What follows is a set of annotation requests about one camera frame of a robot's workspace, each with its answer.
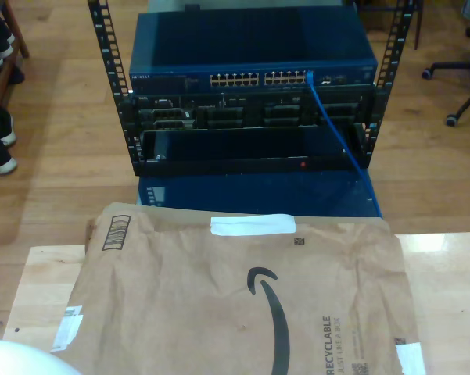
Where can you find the dark blue flat device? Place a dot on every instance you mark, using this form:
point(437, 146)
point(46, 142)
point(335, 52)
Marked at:
point(258, 191)

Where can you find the white tape strip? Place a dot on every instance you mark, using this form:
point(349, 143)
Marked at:
point(254, 224)

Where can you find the black rack server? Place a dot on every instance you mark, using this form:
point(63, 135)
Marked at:
point(250, 102)

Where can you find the brown paper mailer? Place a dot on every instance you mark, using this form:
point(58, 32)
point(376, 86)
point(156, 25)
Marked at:
point(160, 293)

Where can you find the white paper label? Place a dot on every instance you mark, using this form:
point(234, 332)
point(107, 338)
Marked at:
point(68, 328)
point(410, 357)

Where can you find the black office chair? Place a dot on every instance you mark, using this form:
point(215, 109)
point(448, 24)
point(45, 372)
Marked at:
point(453, 65)

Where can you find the blue network switch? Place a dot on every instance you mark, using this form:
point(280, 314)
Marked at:
point(238, 39)

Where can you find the black perforated rack post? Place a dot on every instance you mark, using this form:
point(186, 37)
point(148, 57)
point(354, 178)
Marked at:
point(109, 58)
point(393, 51)

